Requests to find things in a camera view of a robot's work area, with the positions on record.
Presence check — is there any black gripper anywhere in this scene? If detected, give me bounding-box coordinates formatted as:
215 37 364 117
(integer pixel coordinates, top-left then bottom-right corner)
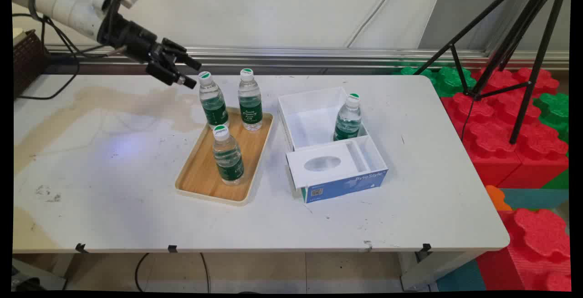
97 11 202 90

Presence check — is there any green label water bottle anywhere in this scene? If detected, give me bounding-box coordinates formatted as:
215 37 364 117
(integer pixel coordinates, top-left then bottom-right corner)
198 71 230 129
333 93 363 142
212 125 245 186
238 68 263 132

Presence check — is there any wooden tray with cream rim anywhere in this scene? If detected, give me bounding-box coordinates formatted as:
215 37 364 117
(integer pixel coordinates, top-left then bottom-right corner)
174 107 275 206

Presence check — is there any brown wicker basket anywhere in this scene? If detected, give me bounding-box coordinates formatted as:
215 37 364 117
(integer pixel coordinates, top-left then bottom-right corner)
13 29 50 99

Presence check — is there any white box with blue side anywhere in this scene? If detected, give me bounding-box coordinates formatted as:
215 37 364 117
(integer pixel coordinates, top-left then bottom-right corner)
277 87 389 204

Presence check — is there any grey metal stand base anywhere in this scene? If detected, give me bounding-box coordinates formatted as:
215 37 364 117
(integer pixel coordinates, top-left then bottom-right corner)
11 259 66 292

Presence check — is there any green foam block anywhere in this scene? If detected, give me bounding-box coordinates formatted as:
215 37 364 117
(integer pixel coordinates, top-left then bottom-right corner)
542 168 570 189
533 92 570 144
401 66 476 97

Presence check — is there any red foam block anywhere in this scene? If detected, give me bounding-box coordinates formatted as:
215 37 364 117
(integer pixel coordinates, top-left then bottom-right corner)
440 92 542 153
476 208 572 292
471 67 560 98
462 120 570 189

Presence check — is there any white table leg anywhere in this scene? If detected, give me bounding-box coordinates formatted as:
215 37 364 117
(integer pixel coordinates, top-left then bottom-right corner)
399 250 483 292

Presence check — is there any orange foam piece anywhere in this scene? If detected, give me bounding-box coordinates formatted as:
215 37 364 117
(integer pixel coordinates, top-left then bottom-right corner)
485 185 513 212

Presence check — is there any teal foam mat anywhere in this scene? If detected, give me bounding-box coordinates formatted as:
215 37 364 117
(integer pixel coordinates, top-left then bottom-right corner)
436 259 486 292
501 188 570 211

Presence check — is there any black tripod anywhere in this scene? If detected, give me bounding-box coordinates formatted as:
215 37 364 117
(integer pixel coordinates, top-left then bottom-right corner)
412 0 572 145

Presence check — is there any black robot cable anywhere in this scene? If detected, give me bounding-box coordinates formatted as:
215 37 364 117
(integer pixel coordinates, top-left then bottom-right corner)
13 13 126 100

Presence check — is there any aluminium wall rail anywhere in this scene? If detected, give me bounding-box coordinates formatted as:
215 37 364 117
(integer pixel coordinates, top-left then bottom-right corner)
46 45 570 72

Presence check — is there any black floor cable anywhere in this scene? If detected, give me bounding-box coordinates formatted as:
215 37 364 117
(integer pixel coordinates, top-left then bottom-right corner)
134 252 151 292
200 252 211 292

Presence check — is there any thin black tripod cable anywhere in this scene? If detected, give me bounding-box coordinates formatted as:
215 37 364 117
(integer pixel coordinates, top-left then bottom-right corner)
460 97 476 143

